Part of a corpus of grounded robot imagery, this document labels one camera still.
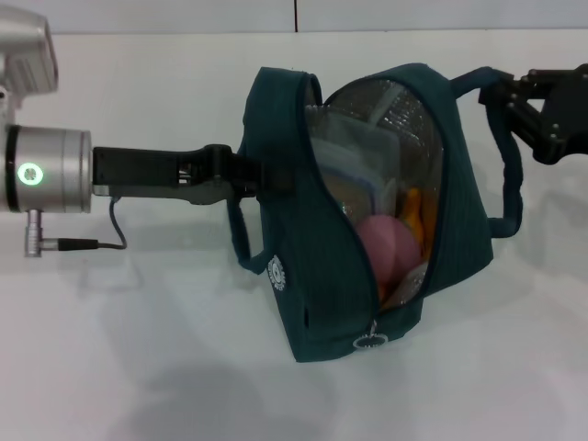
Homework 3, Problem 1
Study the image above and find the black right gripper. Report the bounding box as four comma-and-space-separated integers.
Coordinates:
477, 63, 588, 164

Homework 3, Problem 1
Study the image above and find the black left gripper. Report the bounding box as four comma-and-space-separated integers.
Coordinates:
93, 142, 296, 202

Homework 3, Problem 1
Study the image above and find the yellow banana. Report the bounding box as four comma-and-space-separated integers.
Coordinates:
379, 186, 435, 310

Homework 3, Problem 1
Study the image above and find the teal insulated lunch bag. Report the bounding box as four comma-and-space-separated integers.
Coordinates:
227, 62, 526, 367

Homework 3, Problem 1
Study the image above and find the pink peach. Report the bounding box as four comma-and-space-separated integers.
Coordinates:
357, 215, 422, 295

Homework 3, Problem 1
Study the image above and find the left arm grey cable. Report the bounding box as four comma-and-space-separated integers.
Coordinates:
25, 196, 129, 258

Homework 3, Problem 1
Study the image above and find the clear food container blue rim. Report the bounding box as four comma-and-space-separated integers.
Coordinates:
305, 89, 401, 221

